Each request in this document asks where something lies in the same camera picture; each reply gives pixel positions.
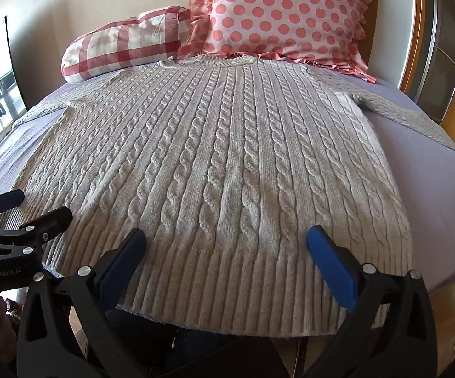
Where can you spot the red white plaid pillow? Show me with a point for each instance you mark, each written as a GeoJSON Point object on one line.
{"type": "Point", "coordinates": [125, 43]}

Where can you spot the metal framed glass window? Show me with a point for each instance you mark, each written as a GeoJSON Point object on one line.
{"type": "Point", "coordinates": [444, 47]}

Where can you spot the wooden bed side rail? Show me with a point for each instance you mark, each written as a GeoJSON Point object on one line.
{"type": "Point", "coordinates": [447, 303]}

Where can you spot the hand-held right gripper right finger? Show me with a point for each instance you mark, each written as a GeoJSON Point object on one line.
{"type": "Point", "coordinates": [331, 264]}

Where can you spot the wooden headboard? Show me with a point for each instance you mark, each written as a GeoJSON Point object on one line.
{"type": "Point", "coordinates": [414, 47]}

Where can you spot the pink polka dot pillow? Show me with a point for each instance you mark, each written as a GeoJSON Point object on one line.
{"type": "Point", "coordinates": [290, 12]}

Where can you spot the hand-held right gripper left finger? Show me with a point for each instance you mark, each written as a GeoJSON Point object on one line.
{"type": "Point", "coordinates": [127, 258]}

